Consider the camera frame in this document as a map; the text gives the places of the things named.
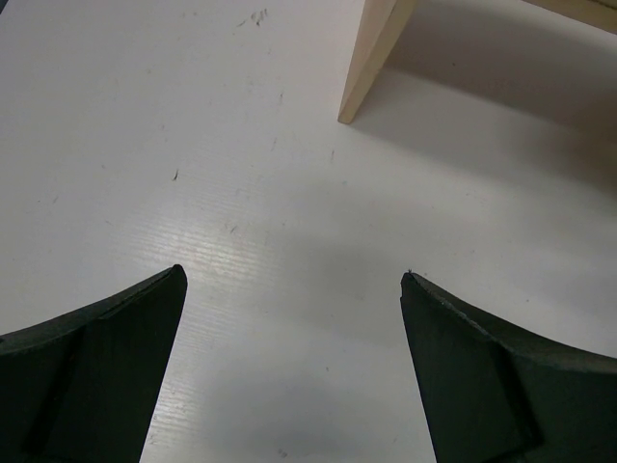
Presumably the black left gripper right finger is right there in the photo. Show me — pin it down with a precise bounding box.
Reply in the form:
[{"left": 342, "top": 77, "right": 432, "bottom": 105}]
[{"left": 400, "top": 272, "right": 616, "bottom": 462}]

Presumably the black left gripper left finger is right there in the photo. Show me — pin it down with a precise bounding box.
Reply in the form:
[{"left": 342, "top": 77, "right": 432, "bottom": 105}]
[{"left": 1, "top": 264, "right": 187, "bottom": 462}]

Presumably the wooden two-tier shelf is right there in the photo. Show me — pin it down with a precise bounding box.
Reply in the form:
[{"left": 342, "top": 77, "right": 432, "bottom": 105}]
[{"left": 337, "top": 0, "right": 616, "bottom": 124}]

